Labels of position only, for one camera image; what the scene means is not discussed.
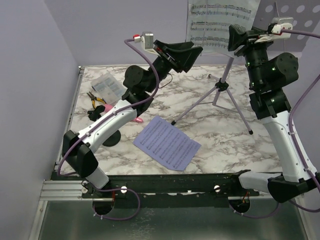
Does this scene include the pink toy microphone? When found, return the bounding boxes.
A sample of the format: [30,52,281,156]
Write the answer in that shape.
[103,104,144,123]

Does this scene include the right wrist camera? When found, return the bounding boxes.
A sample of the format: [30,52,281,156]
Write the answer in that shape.
[256,16,294,43]

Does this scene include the black microphone desk stand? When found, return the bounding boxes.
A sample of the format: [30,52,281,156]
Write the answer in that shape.
[87,104,121,147]

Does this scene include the lilac paper sheet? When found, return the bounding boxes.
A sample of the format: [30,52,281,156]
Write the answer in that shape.
[133,116,201,171]

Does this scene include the aluminium extrusion frame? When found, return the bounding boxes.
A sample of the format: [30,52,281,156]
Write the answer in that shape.
[27,66,87,240]

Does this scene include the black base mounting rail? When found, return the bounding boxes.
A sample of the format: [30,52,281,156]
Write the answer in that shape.
[51,171,295,208]

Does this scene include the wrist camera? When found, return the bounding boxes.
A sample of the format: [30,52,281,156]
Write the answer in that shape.
[256,16,294,43]
[133,31,157,55]

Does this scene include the white sheet music page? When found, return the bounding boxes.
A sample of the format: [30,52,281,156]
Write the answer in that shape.
[186,0,260,53]

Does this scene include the lilac music stand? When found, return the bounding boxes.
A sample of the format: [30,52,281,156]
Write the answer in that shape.
[171,0,320,136]

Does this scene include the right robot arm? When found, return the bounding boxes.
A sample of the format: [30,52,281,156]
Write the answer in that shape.
[228,23,320,203]

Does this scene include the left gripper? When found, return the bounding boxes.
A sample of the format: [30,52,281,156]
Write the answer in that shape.
[145,40,202,93]

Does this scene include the clear plastic compartment box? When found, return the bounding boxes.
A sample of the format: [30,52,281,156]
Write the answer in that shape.
[91,73,126,106]

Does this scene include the yellow handled pliers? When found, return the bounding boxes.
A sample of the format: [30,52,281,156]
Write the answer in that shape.
[86,91,106,109]

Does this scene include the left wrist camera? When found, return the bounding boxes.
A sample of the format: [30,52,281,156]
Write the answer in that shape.
[133,31,157,55]

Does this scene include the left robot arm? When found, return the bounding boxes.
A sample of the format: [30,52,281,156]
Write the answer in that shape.
[61,39,203,198]

